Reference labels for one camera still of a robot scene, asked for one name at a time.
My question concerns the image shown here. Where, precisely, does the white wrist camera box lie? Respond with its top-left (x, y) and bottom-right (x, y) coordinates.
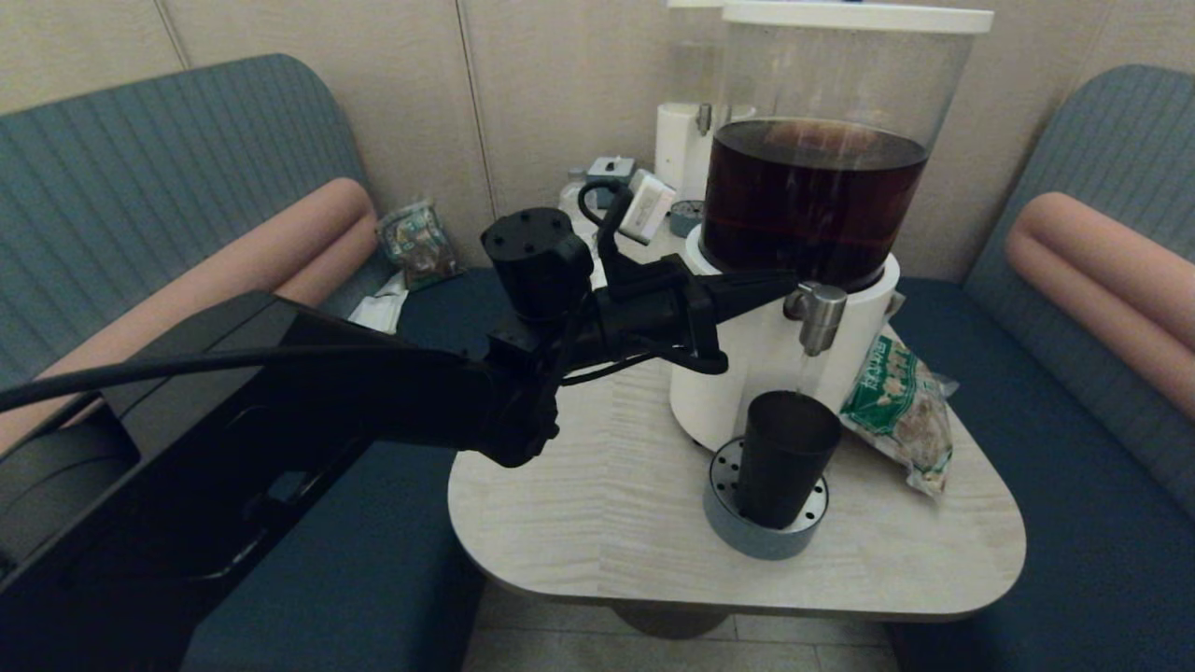
top-left (624, 173), bottom-right (677, 245)

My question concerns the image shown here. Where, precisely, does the dark plastic cup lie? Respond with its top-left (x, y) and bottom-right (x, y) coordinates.
top-left (738, 390), bottom-right (843, 531)

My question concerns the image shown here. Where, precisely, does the dark snack bag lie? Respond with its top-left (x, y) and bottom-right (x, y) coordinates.
top-left (375, 196), bottom-right (465, 290)

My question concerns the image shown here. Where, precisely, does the blue-grey tissue box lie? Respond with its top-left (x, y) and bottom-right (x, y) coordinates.
top-left (587, 155), bottom-right (638, 188)

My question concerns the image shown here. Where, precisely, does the large white tea dispenser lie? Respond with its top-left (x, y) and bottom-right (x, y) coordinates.
top-left (668, 0), bottom-right (995, 455)

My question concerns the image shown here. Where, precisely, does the pink cylindrical bolster cushion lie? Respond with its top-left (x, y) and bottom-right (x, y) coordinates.
top-left (1005, 192), bottom-right (1195, 421)
top-left (0, 177), bottom-right (379, 451)

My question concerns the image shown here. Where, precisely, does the bronze table pedestal base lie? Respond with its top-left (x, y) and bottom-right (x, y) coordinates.
top-left (612, 607), bottom-right (734, 641)

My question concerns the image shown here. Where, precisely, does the white napkin pack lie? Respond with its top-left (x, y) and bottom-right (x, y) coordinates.
top-left (347, 273), bottom-right (410, 335)

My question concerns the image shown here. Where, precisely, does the small white drink dispenser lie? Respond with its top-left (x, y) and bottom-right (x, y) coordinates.
top-left (654, 0), bottom-right (748, 202)

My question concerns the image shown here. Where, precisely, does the short black camera cable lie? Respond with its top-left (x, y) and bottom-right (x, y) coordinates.
top-left (577, 179), bottom-right (636, 264)

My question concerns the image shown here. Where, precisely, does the green label snack bag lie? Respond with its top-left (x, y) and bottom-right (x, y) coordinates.
top-left (837, 331), bottom-right (960, 500)

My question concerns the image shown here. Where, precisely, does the steel dispenser tap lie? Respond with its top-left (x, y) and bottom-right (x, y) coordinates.
top-left (784, 282), bottom-right (848, 357)

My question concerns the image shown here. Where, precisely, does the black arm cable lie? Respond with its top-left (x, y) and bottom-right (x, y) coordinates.
top-left (0, 345), bottom-right (472, 413)

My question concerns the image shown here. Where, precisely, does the round blue-grey perforated drip tray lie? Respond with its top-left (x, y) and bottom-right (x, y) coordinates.
top-left (702, 437), bottom-right (830, 561)

